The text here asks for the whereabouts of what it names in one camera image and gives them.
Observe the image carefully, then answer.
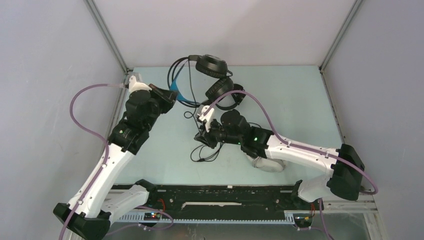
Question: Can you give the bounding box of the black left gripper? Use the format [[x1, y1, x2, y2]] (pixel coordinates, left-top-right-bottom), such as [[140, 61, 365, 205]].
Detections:
[[142, 83, 178, 131]]

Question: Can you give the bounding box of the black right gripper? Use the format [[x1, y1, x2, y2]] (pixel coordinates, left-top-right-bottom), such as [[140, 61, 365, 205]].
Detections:
[[194, 117, 243, 150]]

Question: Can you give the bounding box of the black cable of blue headset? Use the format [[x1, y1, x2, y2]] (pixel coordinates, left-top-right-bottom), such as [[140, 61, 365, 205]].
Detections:
[[183, 59, 226, 163]]

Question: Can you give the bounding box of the small black on-ear headphones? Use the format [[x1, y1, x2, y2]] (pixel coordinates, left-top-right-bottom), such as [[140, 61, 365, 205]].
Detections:
[[216, 83, 246, 111]]

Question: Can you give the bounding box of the white gaming headset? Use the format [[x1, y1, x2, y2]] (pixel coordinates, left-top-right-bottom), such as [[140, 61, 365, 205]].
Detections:
[[251, 157, 286, 173]]

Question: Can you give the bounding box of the black and blue headset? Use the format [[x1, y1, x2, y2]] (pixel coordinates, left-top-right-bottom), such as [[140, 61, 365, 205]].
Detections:
[[166, 54, 243, 109]]

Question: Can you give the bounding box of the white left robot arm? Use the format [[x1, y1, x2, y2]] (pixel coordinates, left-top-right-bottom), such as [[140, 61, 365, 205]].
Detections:
[[53, 82, 178, 240]]

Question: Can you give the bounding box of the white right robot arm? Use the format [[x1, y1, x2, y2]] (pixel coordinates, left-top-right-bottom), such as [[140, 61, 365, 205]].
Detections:
[[194, 106, 365, 209]]

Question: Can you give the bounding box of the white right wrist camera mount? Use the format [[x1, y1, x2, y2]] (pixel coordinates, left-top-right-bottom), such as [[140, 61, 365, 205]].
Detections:
[[194, 105, 215, 132]]

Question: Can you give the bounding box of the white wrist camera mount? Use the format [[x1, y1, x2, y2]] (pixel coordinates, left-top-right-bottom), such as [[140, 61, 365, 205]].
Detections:
[[194, 105, 215, 132], [124, 73, 152, 94]]

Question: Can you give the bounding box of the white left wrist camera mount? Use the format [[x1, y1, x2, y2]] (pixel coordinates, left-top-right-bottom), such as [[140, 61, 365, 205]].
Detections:
[[124, 73, 152, 94]]

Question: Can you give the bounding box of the white slotted cable duct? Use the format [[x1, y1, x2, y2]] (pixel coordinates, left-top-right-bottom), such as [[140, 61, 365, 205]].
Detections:
[[112, 211, 314, 225]]

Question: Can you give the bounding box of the aluminium frame post left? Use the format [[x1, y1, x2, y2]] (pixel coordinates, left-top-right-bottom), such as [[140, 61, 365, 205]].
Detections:
[[84, 0, 130, 74]]

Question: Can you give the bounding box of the aluminium frame post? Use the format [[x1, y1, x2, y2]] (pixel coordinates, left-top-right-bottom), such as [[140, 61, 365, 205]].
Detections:
[[319, 0, 364, 74], [84, 0, 130, 74]]

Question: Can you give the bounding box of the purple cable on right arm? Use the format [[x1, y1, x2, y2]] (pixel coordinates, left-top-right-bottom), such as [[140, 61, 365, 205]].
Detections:
[[203, 90, 379, 196]]

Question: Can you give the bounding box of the aluminium frame post right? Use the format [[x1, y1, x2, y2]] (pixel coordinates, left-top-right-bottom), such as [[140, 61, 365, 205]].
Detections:
[[319, 0, 364, 74]]

